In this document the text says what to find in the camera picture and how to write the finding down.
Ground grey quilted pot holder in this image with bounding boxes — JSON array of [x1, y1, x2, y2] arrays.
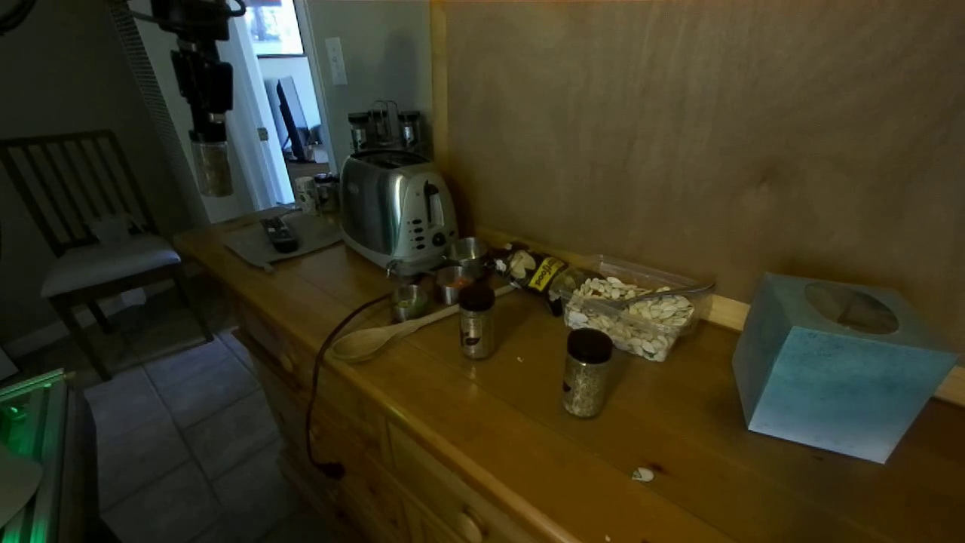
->
[[219, 207, 347, 272]]

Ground white light switch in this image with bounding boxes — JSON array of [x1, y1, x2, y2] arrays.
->
[[322, 35, 353, 88]]

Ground clear container white contents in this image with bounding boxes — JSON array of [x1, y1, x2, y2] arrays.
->
[[561, 255, 718, 364]]

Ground dark slatted chair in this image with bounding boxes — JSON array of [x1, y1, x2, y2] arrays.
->
[[0, 127, 217, 382]]

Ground black power cord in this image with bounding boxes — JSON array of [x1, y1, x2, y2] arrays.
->
[[302, 287, 402, 484]]

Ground blue tissue box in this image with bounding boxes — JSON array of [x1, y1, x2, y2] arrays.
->
[[731, 272, 959, 468]]

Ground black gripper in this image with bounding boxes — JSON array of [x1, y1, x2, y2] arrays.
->
[[170, 44, 235, 144]]

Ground wooden countertop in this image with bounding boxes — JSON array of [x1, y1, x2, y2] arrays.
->
[[170, 219, 965, 543]]

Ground glass spice bottle black lid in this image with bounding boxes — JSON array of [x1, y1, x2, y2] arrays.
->
[[192, 135, 237, 199]]

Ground large plywood board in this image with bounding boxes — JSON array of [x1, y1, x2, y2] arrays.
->
[[428, 0, 965, 410]]

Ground stainless steel toaster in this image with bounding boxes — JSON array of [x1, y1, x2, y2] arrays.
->
[[336, 151, 464, 279]]

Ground wooden spoon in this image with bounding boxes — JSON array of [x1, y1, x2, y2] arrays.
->
[[327, 296, 477, 367]]

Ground robot stand with green light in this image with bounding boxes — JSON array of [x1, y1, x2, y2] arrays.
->
[[0, 364, 102, 543]]

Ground small steel cup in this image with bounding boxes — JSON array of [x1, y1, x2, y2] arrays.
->
[[388, 269, 438, 327], [438, 235, 495, 306]]

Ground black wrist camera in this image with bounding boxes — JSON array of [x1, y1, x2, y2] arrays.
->
[[146, 0, 251, 49]]

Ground black yellow snack bag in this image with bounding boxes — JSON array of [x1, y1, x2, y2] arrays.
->
[[490, 237, 581, 306]]

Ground spice bottle brown lid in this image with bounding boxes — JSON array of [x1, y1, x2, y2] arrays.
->
[[456, 279, 497, 363]]

